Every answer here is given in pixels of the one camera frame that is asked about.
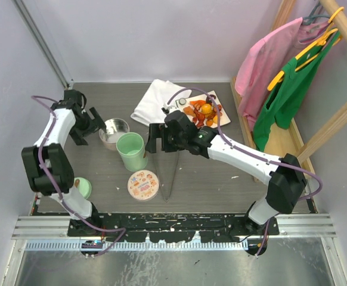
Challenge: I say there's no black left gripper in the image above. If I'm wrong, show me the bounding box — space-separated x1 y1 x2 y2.
69 107 105 145

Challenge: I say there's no round silver tin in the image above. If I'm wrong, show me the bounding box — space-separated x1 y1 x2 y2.
98 118 130 151

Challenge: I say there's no tall green canister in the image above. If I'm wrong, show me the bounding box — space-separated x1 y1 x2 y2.
116 132 148 172

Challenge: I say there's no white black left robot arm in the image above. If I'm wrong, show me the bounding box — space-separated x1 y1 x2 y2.
21 89 106 236

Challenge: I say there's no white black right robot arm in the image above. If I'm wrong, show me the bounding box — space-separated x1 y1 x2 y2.
145 110 306 235

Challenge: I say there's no white folded cloth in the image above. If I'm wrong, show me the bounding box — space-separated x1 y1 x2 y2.
131 79 184 126

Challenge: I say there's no orange food pieces pile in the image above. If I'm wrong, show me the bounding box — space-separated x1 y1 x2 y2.
182 100 218 129

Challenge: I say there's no round bakery tin lid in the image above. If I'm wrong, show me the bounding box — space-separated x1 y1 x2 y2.
127 170 160 201

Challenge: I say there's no green canister lid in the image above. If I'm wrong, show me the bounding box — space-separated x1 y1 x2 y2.
73 177 92 199

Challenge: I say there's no wooden clothes rack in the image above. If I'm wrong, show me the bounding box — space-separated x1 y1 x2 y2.
233 1 347 188

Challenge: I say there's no pink shirt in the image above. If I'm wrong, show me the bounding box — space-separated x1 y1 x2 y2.
235 17 328 130

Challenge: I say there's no green shirt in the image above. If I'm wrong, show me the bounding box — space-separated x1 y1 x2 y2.
253 31 341 151

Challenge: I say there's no grey hanger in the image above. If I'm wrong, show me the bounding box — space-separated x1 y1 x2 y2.
299 2 329 43

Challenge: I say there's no yellow hanger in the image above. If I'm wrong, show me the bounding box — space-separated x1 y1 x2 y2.
267 7 345 91

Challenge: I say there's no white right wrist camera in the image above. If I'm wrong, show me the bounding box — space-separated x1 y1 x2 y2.
162 98 187 114

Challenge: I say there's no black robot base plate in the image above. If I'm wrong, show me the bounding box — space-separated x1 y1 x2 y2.
67 212 281 244

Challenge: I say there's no aluminium rail frame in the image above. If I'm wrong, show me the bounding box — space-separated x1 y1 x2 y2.
12 213 336 254

